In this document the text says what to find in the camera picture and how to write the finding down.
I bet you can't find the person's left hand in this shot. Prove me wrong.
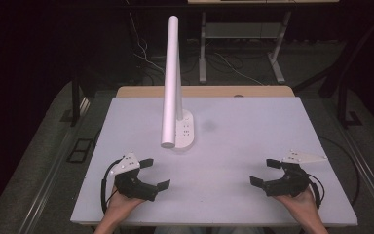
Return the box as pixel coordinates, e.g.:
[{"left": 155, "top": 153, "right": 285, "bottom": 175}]
[{"left": 105, "top": 185, "right": 146, "bottom": 218}]

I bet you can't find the white desk lamp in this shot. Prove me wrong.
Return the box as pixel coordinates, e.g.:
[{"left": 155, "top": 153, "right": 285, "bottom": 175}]
[{"left": 160, "top": 15, "right": 196, "bottom": 150}]

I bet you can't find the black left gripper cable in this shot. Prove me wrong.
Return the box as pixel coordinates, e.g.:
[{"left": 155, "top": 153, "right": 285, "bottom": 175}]
[{"left": 99, "top": 158, "right": 125, "bottom": 215}]

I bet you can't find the person's right hand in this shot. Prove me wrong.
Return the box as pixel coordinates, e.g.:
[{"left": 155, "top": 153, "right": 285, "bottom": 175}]
[{"left": 273, "top": 187, "right": 319, "bottom": 219}]

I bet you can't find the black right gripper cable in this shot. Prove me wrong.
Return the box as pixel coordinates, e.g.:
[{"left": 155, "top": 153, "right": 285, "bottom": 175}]
[{"left": 306, "top": 173, "right": 326, "bottom": 211}]

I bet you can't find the white metal desk frame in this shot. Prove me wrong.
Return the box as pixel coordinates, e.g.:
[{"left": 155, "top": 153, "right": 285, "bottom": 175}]
[{"left": 187, "top": 0, "right": 341, "bottom": 86}]

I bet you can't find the black floor frame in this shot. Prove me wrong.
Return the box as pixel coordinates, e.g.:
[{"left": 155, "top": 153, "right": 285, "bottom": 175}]
[{"left": 65, "top": 137, "right": 94, "bottom": 164}]

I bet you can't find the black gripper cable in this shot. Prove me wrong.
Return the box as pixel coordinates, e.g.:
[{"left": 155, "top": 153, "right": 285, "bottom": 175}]
[
  {"left": 99, "top": 158, "right": 125, "bottom": 215},
  {"left": 306, "top": 173, "right": 326, "bottom": 211}
]

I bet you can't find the black metal stand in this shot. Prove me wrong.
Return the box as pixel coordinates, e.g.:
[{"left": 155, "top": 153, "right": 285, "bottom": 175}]
[
  {"left": 292, "top": 13, "right": 374, "bottom": 130},
  {"left": 70, "top": 77, "right": 83, "bottom": 128}
]

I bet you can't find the black floor cable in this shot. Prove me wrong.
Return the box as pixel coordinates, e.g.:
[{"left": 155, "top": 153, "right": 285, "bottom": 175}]
[{"left": 318, "top": 136, "right": 361, "bottom": 208}]

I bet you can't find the white floor cable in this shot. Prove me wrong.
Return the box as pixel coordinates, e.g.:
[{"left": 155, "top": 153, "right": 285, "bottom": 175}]
[
  {"left": 213, "top": 52, "right": 265, "bottom": 87},
  {"left": 127, "top": 12, "right": 167, "bottom": 74}
]

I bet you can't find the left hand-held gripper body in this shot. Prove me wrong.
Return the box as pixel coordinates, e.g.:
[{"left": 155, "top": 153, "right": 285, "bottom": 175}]
[{"left": 109, "top": 151, "right": 160, "bottom": 203}]

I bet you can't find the metal floor rail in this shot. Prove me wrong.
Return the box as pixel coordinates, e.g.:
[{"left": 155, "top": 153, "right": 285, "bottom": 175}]
[
  {"left": 12, "top": 97, "right": 92, "bottom": 234},
  {"left": 335, "top": 125, "right": 374, "bottom": 214}
]

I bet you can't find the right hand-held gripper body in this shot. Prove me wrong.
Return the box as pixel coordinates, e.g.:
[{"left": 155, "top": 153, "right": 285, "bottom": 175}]
[{"left": 263, "top": 149, "right": 329, "bottom": 198}]

